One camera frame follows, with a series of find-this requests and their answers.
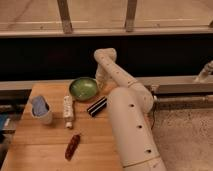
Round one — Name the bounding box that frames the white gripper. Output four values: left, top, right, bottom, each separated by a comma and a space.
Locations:
95, 65, 109, 89

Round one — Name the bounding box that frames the green ceramic bowl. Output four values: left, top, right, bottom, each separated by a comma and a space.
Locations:
69, 77, 98, 101

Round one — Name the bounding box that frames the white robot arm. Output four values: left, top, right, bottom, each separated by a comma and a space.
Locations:
94, 48, 167, 171

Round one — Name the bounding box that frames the black striped rectangular box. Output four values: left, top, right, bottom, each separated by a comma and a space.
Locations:
87, 97, 107, 117

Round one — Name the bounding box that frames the white plastic bottle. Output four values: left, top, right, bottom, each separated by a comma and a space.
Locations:
63, 96, 74, 129

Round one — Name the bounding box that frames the red-brown oblong object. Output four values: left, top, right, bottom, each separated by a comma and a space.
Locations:
65, 134, 80, 161

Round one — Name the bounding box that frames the white cup with blue cloth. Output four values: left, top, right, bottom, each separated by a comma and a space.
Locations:
30, 95, 53, 125

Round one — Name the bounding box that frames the left metal window post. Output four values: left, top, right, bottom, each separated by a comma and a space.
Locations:
57, 0, 72, 34

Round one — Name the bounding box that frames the metal window post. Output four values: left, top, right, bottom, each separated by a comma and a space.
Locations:
57, 0, 72, 34
124, 0, 137, 32

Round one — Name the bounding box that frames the right metal window post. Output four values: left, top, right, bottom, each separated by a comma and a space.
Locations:
124, 0, 137, 32

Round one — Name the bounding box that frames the white hose at right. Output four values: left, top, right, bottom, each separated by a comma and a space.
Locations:
194, 60, 213, 83

